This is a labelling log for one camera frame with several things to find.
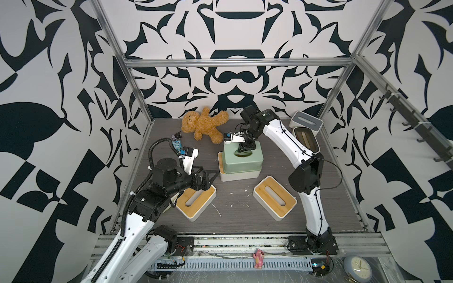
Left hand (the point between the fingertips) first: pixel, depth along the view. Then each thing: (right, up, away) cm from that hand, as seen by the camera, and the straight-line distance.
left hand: (208, 167), depth 68 cm
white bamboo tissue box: (+11, -8, +23) cm, 27 cm away
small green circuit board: (+44, -40, +3) cm, 59 cm away
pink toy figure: (+20, -35, +1) cm, 40 cm away
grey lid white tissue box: (+55, +23, +48) cm, 77 cm away
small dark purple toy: (-23, +12, +40) cm, 48 cm away
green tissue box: (+10, 0, +10) cm, 14 cm away
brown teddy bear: (-6, +20, +40) cm, 45 cm away
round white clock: (+56, -37, -2) cm, 67 cm away
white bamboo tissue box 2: (-8, -19, +13) cm, 24 cm away
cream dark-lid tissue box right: (+54, +12, +36) cm, 66 cm away
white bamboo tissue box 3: (+30, -18, +16) cm, 38 cm away
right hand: (+13, +9, +19) cm, 25 cm away
